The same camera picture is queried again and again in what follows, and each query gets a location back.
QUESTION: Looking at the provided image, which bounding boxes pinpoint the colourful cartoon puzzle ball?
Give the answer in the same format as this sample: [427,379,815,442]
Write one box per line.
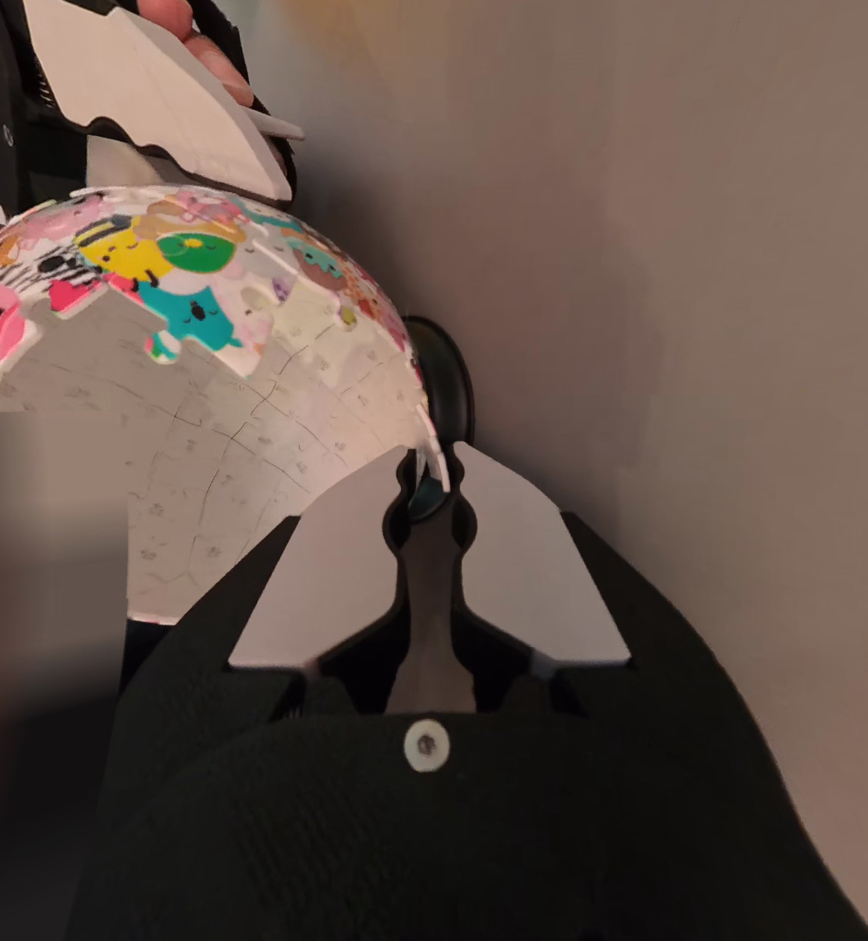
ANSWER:
[0,184,444,627]

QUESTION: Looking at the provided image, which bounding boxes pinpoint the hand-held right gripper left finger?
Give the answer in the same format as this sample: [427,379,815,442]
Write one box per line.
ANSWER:
[226,445,419,673]

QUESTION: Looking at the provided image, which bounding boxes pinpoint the black round ball stand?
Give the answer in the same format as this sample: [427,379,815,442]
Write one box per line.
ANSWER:
[403,316,476,523]

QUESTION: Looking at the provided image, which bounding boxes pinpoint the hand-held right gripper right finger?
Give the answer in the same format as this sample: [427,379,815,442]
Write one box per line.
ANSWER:
[448,441,633,676]

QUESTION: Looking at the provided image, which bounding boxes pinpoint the person's left hand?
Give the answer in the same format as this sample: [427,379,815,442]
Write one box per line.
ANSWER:
[136,0,256,110]

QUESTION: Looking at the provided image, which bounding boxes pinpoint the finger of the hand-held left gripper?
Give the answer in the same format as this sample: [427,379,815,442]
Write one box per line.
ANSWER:
[24,0,307,204]
[85,136,179,191]

